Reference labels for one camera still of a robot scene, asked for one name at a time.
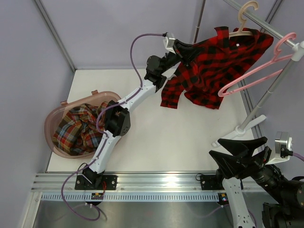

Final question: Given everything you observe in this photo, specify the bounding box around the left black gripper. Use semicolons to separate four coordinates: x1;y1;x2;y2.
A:
158;39;202;75

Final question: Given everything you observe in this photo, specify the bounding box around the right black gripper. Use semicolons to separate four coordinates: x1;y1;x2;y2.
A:
211;135;289;205

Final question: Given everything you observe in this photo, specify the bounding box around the red black plaid shirt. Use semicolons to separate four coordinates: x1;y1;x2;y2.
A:
160;26;274;109

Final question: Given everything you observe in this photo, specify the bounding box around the pink plastic hanger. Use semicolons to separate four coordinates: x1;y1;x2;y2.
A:
218;32;297;97

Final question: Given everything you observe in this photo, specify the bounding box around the beige plastic hanger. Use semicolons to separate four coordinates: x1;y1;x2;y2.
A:
229;0;259;38

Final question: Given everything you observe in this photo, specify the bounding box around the brown multicolour plaid shirt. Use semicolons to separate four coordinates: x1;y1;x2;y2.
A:
52;102;108;156

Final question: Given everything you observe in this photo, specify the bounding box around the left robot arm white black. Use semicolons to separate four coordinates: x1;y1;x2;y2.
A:
75;38;202;190

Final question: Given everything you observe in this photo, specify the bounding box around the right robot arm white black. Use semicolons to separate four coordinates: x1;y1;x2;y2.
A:
209;137;304;228

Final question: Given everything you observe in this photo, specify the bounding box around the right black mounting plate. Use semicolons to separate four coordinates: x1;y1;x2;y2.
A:
195;173;223;190

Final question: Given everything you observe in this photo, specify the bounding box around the black mounting plate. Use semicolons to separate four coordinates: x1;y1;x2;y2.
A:
195;173;223;190
75;175;117;190

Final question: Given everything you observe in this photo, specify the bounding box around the pink translucent plastic basket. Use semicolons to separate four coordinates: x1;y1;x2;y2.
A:
44;90;121;159

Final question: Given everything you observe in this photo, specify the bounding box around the silver white clothes rack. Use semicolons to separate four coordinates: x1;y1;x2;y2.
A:
195;0;304;148

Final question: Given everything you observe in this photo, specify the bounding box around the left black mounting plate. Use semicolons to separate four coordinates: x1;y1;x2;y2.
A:
75;175;117;190

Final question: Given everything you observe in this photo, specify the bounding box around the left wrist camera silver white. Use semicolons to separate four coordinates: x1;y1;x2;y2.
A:
162;32;176;54

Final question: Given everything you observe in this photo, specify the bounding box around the wrist camera silver white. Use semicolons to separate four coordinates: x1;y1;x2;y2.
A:
267;132;293;165
162;32;176;54

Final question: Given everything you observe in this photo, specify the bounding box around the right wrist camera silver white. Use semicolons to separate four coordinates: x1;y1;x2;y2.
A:
267;132;293;165

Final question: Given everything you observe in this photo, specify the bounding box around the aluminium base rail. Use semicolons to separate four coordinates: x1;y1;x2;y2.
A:
30;172;269;192

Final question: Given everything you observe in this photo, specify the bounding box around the white slotted cable duct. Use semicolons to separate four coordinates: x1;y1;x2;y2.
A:
40;191;220;202

